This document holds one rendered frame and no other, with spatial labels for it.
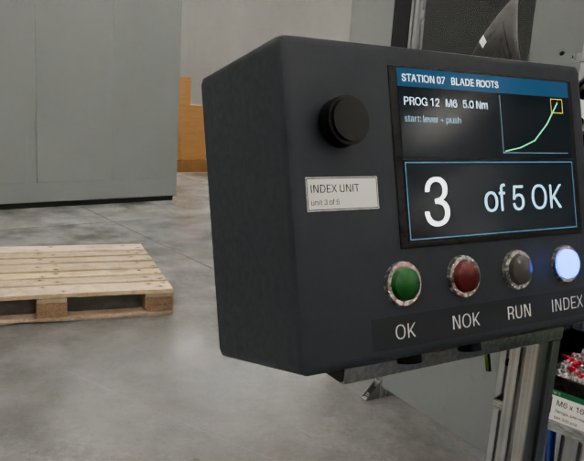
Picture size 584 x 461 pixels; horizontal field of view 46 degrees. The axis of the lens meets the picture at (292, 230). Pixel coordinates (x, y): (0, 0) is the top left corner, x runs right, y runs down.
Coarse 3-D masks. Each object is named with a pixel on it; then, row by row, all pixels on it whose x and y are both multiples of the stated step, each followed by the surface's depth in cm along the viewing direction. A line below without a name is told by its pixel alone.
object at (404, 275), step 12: (396, 264) 40; (408, 264) 41; (384, 276) 40; (396, 276) 40; (408, 276) 40; (384, 288) 40; (396, 288) 40; (408, 288) 40; (420, 288) 41; (396, 300) 40; (408, 300) 41
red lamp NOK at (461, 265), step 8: (456, 256) 43; (464, 256) 43; (456, 264) 43; (464, 264) 43; (472, 264) 43; (448, 272) 43; (456, 272) 43; (464, 272) 42; (472, 272) 43; (448, 280) 43; (456, 280) 43; (464, 280) 42; (472, 280) 43; (456, 288) 43; (464, 288) 43; (472, 288) 43; (464, 296) 43
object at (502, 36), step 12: (516, 0) 140; (504, 12) 142; (516, 12) 137; (492, 24) 146; (504, 24) 140; (516, 24) 135; (492, 36) 144; (504, 36) 138; (516, 36) 134; (480, 48) 148; (492, 48) 142; (504, 48) 137; (516, 48) 132
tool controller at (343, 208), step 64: (256, 64) 40; (320, 64) 39; (384, 64) 41; (448, 64) 44; (512, 64) 47; (256, 128) 40; (320, 128) 38; (384, 128) 41; (448, 128) 43; (512, 128) 46; (576, 128) 50; (256, 192) 40; (320, 192) 38; (384, 192) 41; (512, 192) 46; (576, 192) 50; (256, 256) 41; (320, 256) 38; (384, 256) 40; (448, 256) 43; (256, 320) 41; (320, 320) 38; (384, 320) 40; (448, 320) 43; (512, 320) 46; (576, 320) 49
